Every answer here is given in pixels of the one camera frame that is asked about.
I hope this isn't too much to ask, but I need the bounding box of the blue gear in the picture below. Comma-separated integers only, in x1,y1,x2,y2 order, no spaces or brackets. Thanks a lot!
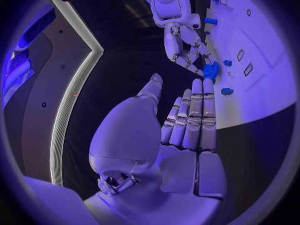
202,61,222,84

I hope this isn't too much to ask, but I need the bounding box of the blue cylinder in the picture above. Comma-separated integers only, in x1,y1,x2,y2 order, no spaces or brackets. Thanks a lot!
203,17,219,26

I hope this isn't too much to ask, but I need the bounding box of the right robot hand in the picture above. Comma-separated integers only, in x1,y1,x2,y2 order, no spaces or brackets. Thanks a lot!
163,21,222,78

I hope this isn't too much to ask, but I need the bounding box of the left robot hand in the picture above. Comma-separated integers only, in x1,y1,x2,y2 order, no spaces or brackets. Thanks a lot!
83,72,228,225

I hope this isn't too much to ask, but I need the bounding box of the glowing light bar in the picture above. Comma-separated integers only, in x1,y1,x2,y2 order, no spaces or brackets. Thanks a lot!
13,7,57,51

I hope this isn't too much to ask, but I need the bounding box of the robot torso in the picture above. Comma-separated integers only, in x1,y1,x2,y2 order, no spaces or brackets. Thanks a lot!
3,0,105,187

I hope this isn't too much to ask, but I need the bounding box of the white task board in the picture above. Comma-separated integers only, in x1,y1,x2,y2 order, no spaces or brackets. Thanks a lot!
203,0,299,131

